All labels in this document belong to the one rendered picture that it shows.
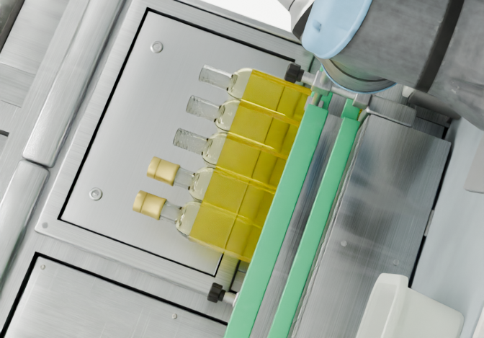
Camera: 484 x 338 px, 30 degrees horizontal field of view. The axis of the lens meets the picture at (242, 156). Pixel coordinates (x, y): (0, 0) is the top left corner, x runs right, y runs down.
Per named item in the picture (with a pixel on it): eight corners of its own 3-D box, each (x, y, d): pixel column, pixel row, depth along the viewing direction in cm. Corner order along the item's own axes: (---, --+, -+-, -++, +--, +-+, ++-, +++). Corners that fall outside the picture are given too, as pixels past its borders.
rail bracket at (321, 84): (359, 113, 140) (283, 86, 140) (380, 76, 123) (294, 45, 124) (353, 130, 139) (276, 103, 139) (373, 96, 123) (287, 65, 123)
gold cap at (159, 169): (181, 161, 139) (154, 151, 140) (173, 180, 138) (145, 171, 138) (179, 171, 143) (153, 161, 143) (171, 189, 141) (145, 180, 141)
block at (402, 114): (405, 125, 138) (361, 109, 138) (419, 105, 128) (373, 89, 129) (397, 145, 137) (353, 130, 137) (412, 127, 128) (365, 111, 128)
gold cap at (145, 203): (162, 215, 141) (135, 206, 141) (168, 195, 139) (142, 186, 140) (157, 223, 137) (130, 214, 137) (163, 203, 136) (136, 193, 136)
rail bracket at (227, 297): (290, 311, 147) (213, 282, 147) (294, 307, 140) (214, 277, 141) (282, 334, 146) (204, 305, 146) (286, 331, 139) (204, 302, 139)
